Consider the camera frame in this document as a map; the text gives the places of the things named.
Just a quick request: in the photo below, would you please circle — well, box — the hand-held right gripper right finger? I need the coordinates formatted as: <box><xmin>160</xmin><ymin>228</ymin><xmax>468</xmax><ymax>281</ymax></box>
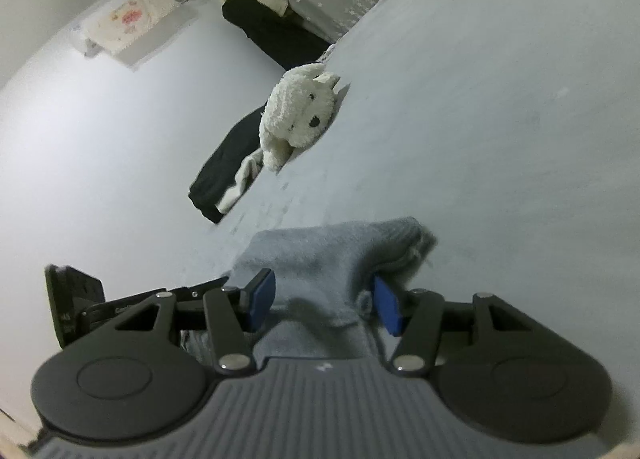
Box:
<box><xmin>372</xmin><ymin>276</ymin><xmax>540</xmax><ymax>378</ymax></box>

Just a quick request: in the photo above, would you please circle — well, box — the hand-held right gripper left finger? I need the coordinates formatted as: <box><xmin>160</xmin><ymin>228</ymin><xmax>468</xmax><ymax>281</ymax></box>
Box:
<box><xmin>100</xmin><ymin>269</ymin><xmax>277</xmax><ymax>376</ymax></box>

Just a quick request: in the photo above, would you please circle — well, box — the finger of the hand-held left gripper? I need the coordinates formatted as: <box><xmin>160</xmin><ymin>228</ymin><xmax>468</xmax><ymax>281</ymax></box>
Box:
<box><xmin>87</xmin><ymin>277</ymin><xmax>232</xmax><ymax>323</ymax></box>

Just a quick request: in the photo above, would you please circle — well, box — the grey knit sweater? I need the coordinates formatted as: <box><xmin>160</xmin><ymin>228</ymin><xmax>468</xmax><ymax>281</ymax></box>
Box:
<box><xmin>180</xmin><ymin>216</ymin><xmax>438</xmax><ymax>365</ymax></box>

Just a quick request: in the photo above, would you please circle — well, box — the white cloth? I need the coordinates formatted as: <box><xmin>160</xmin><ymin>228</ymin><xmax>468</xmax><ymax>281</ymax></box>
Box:
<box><xmin>216</xmin><ymin>151</ymin><xmax>268</xmax><ymax>214</ymax></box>

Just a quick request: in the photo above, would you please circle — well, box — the black garment with white sock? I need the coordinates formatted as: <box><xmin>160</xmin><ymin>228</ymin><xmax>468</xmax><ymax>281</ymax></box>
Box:
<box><xmin>188</xmin><ymin>106</ymin><xmax>268</xmax><ymax>224</ymax></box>

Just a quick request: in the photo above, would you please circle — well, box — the white plush dog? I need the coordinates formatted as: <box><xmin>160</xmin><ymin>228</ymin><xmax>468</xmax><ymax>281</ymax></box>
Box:
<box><xmin>259</xmin><ymin>64</ymin><xmax>342</xmax><ymax>172</ymax></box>

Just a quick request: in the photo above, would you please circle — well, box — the grey bed sheet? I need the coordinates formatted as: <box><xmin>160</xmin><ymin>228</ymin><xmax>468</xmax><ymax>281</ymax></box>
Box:
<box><xmin>165</xmin><ymin>0</ymin><xmax>640</xmax><ymax>440</ymax></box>

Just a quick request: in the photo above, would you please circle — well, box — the black hanging garment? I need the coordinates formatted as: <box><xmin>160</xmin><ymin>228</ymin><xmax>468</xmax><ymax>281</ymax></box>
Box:
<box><xmin>222</xmin><ymin>0</ymin><xmax>331</xmax><ymax>72</ymax></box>

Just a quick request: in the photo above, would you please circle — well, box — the beige hanging cloth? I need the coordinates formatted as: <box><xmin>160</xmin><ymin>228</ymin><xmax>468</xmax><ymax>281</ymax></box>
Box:
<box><xmin>210</xmin><ymin>0</ymin><xmax>293</xmax><ymax>17</ymax></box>

